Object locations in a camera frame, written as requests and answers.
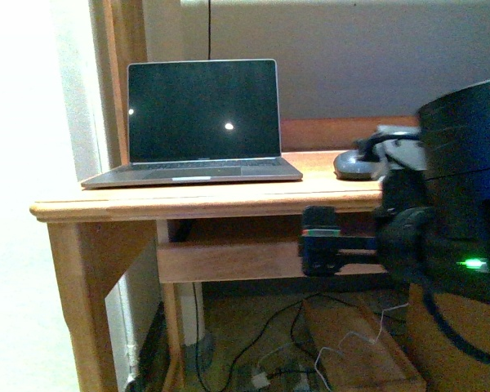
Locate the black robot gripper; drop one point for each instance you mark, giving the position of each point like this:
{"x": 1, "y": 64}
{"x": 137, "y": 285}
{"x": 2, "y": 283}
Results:
{"x": 392, "y": 148}

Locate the grey computer mouse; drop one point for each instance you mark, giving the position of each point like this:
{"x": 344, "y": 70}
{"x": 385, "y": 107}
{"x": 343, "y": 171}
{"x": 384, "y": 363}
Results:
{"x": 348, "y": 166}

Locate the grey open laptop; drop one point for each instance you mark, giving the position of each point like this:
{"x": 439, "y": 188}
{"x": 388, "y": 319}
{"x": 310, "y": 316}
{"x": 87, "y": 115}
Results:
{"x": 201, "y": 121}

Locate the wooden board on floor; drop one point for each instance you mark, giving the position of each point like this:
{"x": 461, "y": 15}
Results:
{"x": 355, "y": 352}

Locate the wooden desk drawer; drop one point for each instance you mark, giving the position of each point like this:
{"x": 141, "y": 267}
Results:
{"x": 231, "y": 257}

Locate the white power adapter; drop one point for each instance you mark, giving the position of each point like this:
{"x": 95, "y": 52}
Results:
{"x": 259, "y": 379}

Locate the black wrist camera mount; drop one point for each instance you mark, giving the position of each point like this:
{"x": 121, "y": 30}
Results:
{"x": 323, "y": 248}

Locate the white wall conduit pipe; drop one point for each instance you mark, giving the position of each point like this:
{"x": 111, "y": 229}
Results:
{"x": 198, "y": 342}

